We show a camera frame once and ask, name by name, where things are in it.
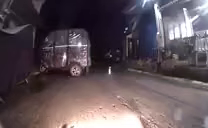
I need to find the brown dirt road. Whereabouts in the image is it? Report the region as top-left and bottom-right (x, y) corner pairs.
(0, 63), (208, 128)

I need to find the dark three-wheeled vehicle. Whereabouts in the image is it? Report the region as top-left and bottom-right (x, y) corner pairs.
(38, 27), (92, 78)

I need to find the robot's own part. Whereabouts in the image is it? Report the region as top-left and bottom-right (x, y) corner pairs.
(60, 123), (74, 128)

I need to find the pale kerb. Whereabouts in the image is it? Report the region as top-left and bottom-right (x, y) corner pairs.
(127, 67), (208, 92)

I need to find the building with lit windows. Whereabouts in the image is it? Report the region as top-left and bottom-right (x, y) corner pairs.
(123, 0), (208, 73)

